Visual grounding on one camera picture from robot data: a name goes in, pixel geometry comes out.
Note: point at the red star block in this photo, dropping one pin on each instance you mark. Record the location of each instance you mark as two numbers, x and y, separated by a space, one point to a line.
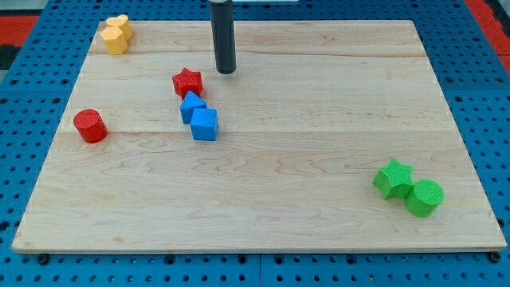
187 81

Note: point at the green star block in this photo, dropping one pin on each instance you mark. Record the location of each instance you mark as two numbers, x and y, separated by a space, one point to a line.
394 180

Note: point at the blue cube block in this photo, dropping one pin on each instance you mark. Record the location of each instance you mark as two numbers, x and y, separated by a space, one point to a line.
204 124

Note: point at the light wooden board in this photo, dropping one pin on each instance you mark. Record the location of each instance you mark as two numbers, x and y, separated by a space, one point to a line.
312 112

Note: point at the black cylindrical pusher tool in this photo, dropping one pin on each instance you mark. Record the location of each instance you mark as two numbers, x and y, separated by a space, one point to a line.
222 25

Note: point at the red cylinder block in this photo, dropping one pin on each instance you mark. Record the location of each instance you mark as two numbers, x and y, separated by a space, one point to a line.
90 126

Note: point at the yellow hexagon block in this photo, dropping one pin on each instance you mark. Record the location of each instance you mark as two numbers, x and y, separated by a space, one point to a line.
113 38

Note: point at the green cylinder block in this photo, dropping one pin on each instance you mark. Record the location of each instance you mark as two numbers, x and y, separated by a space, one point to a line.
424 198

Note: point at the blue perforated base panel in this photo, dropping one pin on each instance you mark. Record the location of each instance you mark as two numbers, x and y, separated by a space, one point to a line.
34 92

